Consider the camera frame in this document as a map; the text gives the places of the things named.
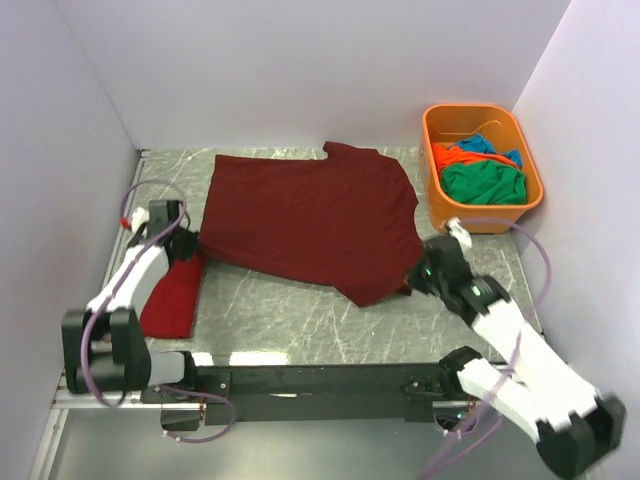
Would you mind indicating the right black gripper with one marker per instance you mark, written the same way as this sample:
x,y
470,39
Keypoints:
x,y
414,280

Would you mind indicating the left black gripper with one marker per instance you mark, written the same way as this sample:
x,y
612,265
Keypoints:
x,y
191,243

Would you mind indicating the dark maroon t shirt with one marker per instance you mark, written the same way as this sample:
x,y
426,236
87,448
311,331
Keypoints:
x,y
345,221

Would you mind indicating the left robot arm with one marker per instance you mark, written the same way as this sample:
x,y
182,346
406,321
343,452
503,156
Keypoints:
x,y
104,348

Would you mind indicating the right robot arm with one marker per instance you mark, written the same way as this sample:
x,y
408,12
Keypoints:
x,y
572,425

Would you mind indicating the green t shirt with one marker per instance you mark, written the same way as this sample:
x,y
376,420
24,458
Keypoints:
x,y
484,183

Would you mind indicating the folded red t shirt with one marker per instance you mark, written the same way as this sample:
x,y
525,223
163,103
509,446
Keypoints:
x,y
171,308

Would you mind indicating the orange plastic basket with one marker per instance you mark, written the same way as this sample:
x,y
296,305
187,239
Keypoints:
x,y
446,124

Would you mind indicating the orange t shirt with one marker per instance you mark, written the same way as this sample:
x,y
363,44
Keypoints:
x,y
446,157

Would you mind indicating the blue t shirt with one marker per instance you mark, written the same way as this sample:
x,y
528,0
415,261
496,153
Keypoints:
x,y
479,145

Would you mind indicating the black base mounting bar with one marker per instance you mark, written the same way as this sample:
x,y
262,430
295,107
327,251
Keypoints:
x,y
409,391

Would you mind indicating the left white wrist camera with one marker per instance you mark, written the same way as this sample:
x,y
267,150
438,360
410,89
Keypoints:
x,y
137,218

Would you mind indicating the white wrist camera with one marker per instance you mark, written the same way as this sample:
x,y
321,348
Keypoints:
x,y
455,228
137,218

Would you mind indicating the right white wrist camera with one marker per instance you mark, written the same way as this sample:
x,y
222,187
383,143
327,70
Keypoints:
x,y
455,228

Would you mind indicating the aluminium frame rail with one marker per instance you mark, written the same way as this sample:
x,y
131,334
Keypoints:
x,y
65,399

